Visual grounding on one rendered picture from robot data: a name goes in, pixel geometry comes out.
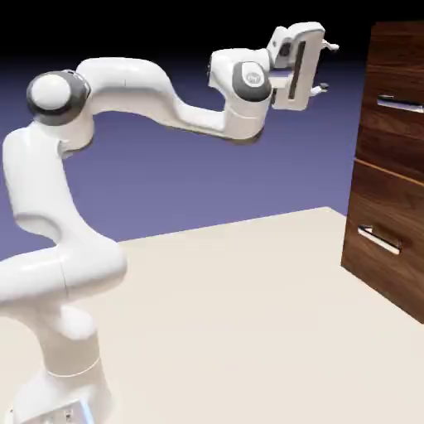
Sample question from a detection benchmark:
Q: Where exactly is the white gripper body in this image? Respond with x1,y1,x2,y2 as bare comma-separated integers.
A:
273,22,326,112

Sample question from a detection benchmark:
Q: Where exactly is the dark wood drawer front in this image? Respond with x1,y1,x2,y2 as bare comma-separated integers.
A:
340,159,424,325
355,22,424,184

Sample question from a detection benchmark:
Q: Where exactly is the dark wood cabinet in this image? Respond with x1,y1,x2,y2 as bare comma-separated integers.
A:
340,22,424,325

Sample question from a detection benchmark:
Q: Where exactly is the silver bar handle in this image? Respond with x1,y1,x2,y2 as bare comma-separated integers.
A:
357,224,402,256
376,94,424,114

